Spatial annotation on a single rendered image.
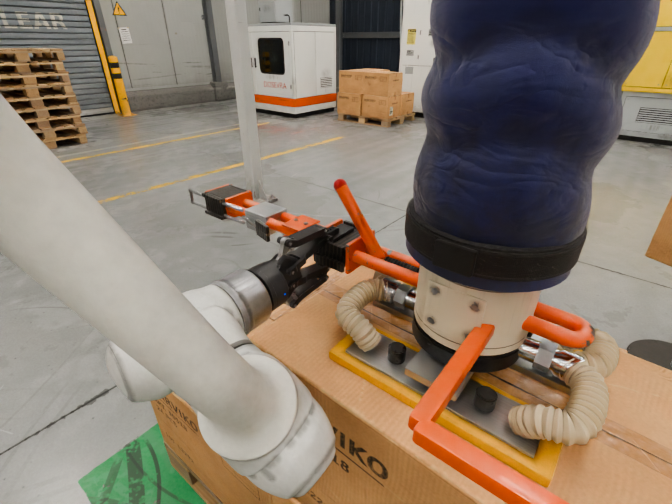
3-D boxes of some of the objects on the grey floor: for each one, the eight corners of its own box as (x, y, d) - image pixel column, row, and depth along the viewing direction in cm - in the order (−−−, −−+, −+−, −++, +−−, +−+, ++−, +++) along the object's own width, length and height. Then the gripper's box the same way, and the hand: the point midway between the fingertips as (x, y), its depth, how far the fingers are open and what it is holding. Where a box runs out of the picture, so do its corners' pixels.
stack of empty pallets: (93, 142, 602) (65, 48, 539) (9, 156, 528) (-36, 49, 465) (64, 131, 675) (35, 47, 611) (-15, 142, 601) (-56, 48, 537)
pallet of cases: (414, 120, 770) (419, 70, 726) (386, 127, 702) (390, 73, 658) (366, 113, 838) (368, 67, 794) (336, 120, 770) (336, 70, 726)
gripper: (231, 237, 56) (332, 192, 72) (245, 325, 65) (333, 267, 81) (266, 253, 52) (365, 201, 68) (276, 345, 61) (362, 279, 77)
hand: (337, 243), depth 72 cm, fingers closed on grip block, 4 cm apart
